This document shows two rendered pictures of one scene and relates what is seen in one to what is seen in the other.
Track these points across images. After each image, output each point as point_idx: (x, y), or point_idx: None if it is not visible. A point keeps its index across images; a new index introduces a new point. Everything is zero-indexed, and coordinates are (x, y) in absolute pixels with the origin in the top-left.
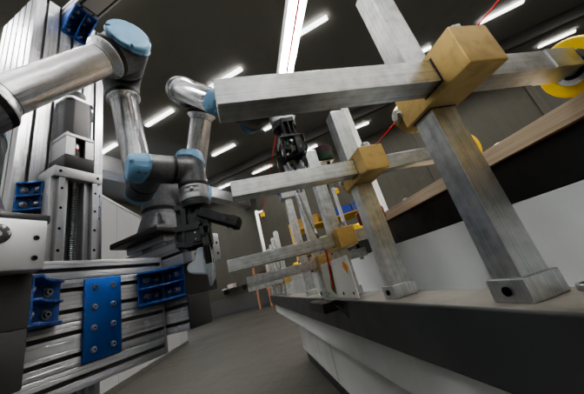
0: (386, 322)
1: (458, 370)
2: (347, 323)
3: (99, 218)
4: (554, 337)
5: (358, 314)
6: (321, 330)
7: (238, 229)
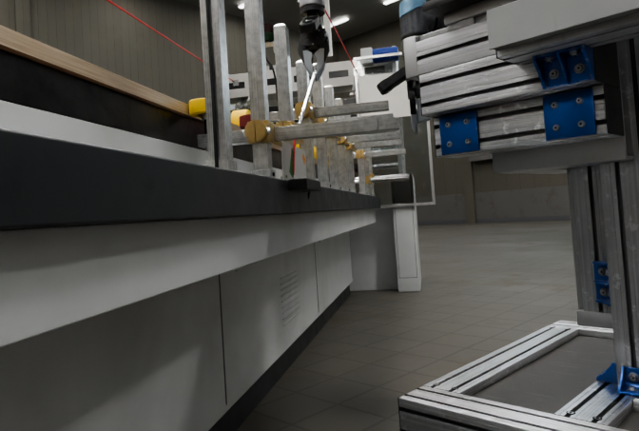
0: (321, 197)
1: (331, 208)
2: (306, 204)
3: None
4: (337, 194)
5: (313, 194)
6: (223, 252)
7: (381, 92)
